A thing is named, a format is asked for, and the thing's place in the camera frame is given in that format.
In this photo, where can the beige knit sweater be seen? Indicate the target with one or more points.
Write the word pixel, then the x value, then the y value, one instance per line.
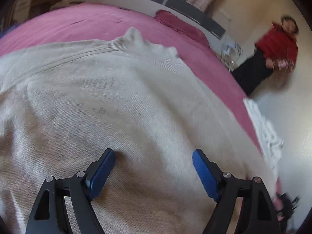
pixel 121 102

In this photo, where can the white garment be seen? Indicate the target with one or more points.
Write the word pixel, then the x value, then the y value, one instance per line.
pixel 263 131

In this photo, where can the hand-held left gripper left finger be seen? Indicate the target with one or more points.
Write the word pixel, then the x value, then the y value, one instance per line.
pixel 102 175

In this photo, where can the dark pink pillow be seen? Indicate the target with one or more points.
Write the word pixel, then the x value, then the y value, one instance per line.
pixel 180 24

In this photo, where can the pink bed blanket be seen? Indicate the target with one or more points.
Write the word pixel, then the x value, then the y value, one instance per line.
pixel 73 22

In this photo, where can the grey and white headboard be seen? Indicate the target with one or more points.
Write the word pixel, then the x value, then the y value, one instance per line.
pixel 190 12

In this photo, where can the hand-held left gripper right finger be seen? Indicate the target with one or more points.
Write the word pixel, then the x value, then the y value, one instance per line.
pixel 204 175

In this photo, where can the cluttered bedside table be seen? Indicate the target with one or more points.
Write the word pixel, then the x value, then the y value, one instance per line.
pixel 229 51

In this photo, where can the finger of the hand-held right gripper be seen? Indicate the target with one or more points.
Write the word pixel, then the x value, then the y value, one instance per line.
pixel 287 204

